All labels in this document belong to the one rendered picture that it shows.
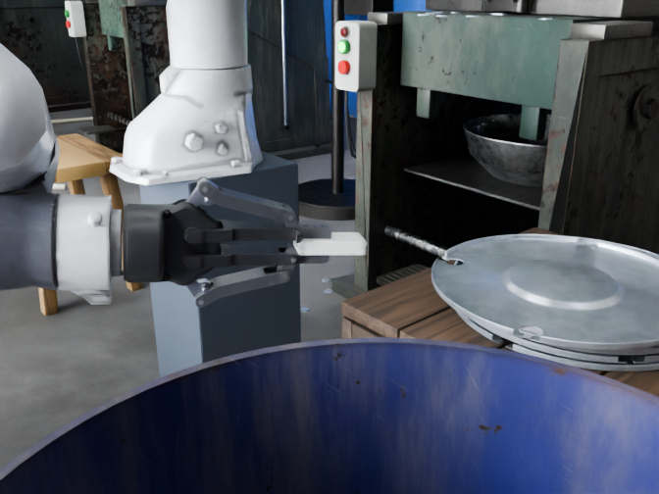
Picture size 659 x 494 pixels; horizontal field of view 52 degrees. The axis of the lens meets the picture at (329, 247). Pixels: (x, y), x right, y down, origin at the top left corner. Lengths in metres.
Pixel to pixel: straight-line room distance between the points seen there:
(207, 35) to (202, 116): 0.11
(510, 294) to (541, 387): 0.31
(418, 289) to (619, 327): 0.24
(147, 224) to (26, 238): 0.10
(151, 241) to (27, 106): 0.15
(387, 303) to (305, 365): 0.36
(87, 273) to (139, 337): 0.88
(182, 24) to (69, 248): 0.44
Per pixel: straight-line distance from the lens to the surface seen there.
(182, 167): 0.96
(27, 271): 0.64
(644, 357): 0.73
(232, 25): 0.97
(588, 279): 0.81
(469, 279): 0.79
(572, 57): 1.13
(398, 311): 0.78
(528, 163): 1.39
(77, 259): 0.62
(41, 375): 1.43
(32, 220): 0.63
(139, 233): 0.63
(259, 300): 1.05
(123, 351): 1.46
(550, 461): 0.49
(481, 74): 1.31
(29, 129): 0.58
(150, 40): 2.61
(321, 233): 0.68
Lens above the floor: 0.70
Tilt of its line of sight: 22 degrees down
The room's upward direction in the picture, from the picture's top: straight up
